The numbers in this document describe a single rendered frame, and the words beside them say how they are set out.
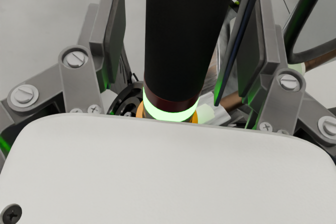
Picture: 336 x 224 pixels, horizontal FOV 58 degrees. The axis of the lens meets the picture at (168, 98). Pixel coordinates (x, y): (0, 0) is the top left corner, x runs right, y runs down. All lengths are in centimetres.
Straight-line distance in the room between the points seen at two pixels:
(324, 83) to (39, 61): 179
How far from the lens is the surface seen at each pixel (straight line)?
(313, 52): 30
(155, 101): 16
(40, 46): 220
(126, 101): 45
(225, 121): 25
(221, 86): 16
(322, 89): 60
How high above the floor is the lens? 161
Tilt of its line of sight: 59 degrees down
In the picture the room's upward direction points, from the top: 9 degrees clockwise
